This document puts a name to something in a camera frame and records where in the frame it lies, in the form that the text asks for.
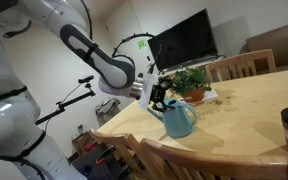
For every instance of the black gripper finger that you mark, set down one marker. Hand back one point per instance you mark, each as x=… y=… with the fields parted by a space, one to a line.
x=161 y=106
x=165 y=83

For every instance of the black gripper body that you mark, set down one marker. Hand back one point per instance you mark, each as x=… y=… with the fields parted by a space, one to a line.
x=158 y=93

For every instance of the teal plastic watering can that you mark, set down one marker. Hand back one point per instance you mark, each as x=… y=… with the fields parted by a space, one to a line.
x=178 y=119

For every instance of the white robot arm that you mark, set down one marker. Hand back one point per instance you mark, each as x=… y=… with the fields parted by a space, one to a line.
x=35 y=154

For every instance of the green potted plant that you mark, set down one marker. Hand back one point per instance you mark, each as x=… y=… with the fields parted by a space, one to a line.
x=187 y=79

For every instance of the terracotta plant pot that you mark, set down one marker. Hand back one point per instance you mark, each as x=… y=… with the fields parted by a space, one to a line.
x=195 y=95

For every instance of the white tv stand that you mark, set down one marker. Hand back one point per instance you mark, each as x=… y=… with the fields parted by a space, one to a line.
x=191 y=64

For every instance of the white paper under pot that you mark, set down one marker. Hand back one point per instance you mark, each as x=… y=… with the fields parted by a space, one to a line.
x=207 y=95

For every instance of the black flat screen television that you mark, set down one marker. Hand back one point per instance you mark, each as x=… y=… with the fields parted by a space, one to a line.
x=190 y=40

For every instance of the grey cloth bundle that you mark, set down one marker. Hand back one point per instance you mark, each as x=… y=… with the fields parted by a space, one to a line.
x=106 y=105

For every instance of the wooden chair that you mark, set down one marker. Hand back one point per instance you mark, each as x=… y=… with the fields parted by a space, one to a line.
x=178 y=164
x=127 y=152
x=240 y=66

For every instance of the right wooden chair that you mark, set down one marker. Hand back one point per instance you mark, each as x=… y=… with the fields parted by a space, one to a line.
x=178 y=164

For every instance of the clutter on floor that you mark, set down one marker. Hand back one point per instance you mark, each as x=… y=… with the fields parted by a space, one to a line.
x=84 y=159

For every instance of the far left wooden chair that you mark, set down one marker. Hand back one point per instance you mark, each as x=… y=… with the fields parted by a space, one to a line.
x=240 y=66

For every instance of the brown leather armchair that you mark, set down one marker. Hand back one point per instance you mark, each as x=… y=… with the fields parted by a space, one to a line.
x=277 y=41

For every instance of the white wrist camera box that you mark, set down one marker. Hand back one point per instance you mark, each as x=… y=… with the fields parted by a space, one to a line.
x=149 y=81

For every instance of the black camera on boom arm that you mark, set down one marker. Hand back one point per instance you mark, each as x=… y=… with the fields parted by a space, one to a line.
x=62 y=104

